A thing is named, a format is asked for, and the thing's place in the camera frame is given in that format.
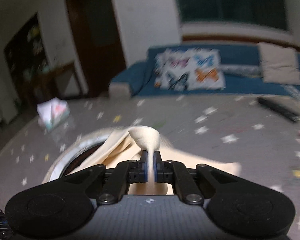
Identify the blue sofa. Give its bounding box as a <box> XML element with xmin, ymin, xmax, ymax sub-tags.
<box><xmin>109</xmin><ymin>43</ymin><xmax>288</xmax><ymax>98</ymax></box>

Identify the butterfly print pillow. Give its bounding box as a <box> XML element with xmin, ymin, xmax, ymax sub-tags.
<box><xmin>154</xmin><ymin>48</ymin><xmax>226</xmax><ymax>92</ymax></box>

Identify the black remote control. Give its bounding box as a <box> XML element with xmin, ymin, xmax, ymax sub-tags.
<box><xmin>257</xmin><ymin>97</ymin><xmax>300</xmax><ymax>122</ymax></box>

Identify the beige cushion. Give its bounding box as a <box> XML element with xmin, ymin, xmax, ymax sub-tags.
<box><xmin>257</xmin><ymin>42</ymin><xmax>300</xmax><ymax>86</ymax></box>

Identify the white round table ring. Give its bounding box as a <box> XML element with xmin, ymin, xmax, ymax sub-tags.
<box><xmin>41</xmin><ymin>127</ymin><xmax>131</xmax><ymax>183</ymax></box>

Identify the dark window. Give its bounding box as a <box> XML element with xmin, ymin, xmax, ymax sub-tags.
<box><xmin>176</xmin><ymin>0</ymin><xmax>288</xmax><ymax>31</ymax></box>

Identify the grey star tablecloth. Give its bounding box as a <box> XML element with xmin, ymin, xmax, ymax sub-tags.
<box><xmin>0</xmin><ymin>95</ymin><xmax>300</xmax><ymax>239</ymax></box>

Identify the cream sweatshirt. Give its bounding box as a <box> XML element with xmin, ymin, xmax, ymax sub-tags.
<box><xmin>69</xmin><ymin>125</ymin><xmax>242</xmax><ymax>196</ymax></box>

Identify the tissue box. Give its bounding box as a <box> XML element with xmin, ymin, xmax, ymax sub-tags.
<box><xmin>37</xmin><ymin>98</ymin><xmax>70</xmax><ymax>132</ymax></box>

